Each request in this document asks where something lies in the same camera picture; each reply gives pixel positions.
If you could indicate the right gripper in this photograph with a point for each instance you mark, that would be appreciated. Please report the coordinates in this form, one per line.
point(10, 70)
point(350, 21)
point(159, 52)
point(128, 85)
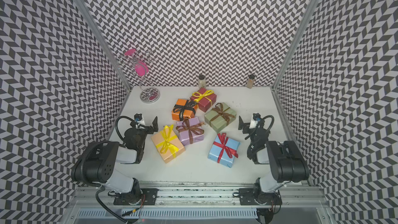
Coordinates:
point(245, 125)

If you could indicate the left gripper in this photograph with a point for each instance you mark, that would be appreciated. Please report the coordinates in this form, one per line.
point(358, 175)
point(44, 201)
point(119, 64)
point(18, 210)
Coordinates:
point(155, 125)

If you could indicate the blue gift box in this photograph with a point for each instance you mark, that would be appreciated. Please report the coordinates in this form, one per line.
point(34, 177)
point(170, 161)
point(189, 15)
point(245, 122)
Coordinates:
point(224, 150)

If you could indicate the brown ribbon of purple box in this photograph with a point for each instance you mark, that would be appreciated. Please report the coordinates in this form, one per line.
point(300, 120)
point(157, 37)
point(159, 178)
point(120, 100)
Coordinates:
point(190, 128)

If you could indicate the purple gift box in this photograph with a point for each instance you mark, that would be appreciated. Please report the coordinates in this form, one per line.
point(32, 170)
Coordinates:
point(190, 130)

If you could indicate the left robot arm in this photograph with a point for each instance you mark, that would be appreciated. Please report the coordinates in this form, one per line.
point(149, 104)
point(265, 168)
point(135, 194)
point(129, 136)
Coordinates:
point(96, 166)

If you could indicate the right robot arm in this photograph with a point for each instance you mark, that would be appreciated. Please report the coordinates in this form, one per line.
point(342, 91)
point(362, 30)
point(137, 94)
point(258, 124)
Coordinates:
point(285, 161)

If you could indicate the yellow ribbon on peach box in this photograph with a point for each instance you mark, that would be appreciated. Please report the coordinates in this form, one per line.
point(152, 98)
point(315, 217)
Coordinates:
point(166, 144)

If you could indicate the peach gift box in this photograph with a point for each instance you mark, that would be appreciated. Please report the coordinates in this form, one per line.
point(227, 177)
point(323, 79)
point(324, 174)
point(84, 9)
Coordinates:
point(157, 138)

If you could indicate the green gift box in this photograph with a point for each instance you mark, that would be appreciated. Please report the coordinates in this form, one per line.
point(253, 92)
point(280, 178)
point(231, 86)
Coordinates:
point(219, 124)

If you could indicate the brown ribbon on green box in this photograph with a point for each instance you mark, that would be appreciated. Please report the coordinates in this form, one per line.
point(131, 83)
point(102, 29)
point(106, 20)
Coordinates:
point(219, 109)

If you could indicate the orange gift box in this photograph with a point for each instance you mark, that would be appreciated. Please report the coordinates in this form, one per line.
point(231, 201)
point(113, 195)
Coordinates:
point(183, 109)

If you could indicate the black printed ribbon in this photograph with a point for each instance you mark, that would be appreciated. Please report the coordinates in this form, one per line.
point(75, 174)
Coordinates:
point(184, 108)

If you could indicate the maroon gift box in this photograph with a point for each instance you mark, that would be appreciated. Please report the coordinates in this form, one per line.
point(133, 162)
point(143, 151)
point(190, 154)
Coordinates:
point(203, 99)

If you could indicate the yellow ribbon on maroon box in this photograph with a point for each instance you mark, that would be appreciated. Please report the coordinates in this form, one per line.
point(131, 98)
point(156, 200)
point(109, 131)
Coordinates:
point(202, 95)

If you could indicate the brown spice shaker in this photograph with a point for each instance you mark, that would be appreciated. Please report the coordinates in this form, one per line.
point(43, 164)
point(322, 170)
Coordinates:
point(250, 81)

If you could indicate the white spice shaker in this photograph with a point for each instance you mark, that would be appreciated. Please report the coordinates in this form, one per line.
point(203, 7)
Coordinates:
point(202, 81)

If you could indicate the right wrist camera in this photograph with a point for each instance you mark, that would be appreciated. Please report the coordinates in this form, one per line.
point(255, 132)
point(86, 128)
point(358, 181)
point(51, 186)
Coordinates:
point(254, 121)

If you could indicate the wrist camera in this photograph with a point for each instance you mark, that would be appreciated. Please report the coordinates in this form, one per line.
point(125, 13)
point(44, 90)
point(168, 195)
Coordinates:
point(139, 121)
point(254, 121)

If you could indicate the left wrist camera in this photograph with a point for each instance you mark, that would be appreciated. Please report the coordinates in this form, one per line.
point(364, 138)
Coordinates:
point(139, 121)

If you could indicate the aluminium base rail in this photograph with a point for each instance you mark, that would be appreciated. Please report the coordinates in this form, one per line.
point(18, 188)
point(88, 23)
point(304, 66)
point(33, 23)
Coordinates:
point(221, 195)

